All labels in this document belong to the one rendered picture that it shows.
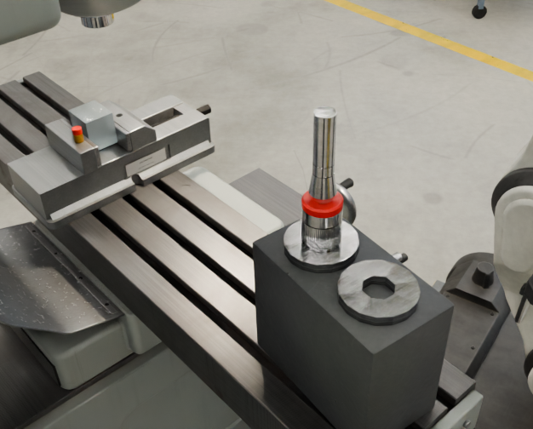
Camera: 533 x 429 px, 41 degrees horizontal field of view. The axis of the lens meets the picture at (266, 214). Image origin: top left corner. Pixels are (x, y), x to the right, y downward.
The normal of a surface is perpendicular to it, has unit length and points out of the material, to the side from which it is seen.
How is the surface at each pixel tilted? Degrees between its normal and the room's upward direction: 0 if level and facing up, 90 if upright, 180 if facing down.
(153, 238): 0
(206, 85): 0
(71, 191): 90
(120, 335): 90
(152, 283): 0
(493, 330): 46
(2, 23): 90
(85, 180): 90
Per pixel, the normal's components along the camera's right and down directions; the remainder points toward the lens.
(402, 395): 0.58, 0.50
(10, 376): -0.03, -0.78
